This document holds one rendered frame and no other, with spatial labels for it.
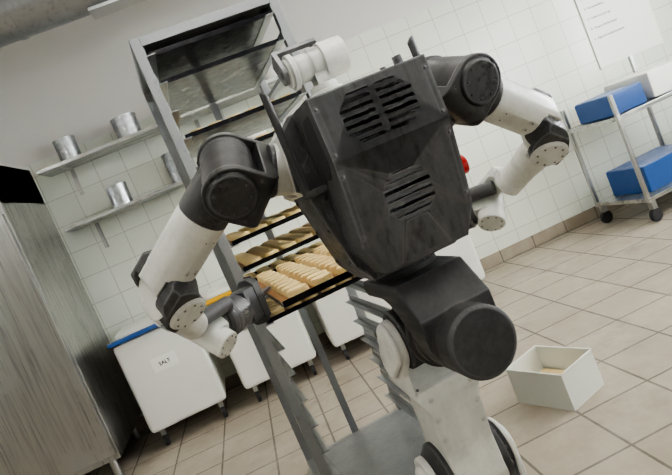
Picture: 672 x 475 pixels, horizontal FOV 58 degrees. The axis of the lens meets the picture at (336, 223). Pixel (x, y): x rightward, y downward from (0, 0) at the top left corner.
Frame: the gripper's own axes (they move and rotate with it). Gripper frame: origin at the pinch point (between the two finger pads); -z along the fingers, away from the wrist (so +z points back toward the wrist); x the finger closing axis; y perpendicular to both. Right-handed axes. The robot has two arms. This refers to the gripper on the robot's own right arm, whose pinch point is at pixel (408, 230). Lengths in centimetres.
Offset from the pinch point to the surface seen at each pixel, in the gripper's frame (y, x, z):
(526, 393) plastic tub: -87, -96, -20
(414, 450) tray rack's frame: -37, -86, -50
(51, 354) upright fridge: -59, -14, -268
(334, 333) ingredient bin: -177, -80, -163
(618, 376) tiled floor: -100, -101, 15
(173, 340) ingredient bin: -117, -40, -237
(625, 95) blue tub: -333, -13, 37
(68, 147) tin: -140, 104, -279
